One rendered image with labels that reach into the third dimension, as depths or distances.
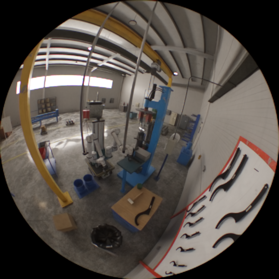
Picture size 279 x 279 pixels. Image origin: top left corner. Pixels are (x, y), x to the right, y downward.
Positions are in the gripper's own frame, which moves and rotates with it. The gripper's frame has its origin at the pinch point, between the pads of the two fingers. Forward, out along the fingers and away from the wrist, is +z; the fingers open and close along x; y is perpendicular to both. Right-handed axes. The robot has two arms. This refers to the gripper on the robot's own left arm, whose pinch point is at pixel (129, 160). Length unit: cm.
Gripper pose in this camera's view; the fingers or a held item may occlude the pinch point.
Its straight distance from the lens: 201.9
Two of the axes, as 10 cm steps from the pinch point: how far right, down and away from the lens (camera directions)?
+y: -5.9, 2.5, -7.7
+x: 7.9, 3.9, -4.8
